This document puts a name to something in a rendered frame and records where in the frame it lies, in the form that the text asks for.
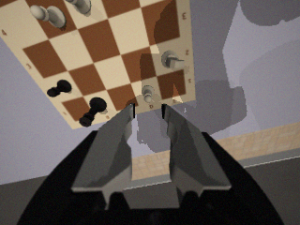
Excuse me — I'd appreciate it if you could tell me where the brown and cream chessboard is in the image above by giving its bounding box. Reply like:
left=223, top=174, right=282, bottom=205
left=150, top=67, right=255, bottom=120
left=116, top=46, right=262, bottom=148
left=0, top=0, right=196, bottom=129

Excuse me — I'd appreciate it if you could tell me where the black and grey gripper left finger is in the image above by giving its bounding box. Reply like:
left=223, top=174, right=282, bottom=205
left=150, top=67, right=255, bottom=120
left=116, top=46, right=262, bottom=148
left=17, top=103, right=135, bottom=225

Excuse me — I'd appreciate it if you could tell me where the white pawn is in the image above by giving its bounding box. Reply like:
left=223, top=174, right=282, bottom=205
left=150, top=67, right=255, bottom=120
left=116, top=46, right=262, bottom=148
left=66, top=0, right=91, bottom=14
left=142, top=85, right=154, bottom=103
left=30, top=5, right=66, bottom=28

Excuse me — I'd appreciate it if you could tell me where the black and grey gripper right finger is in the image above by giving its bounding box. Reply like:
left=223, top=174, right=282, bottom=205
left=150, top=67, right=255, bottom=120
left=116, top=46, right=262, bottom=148
left=161, top=104, right=284, bottom=225

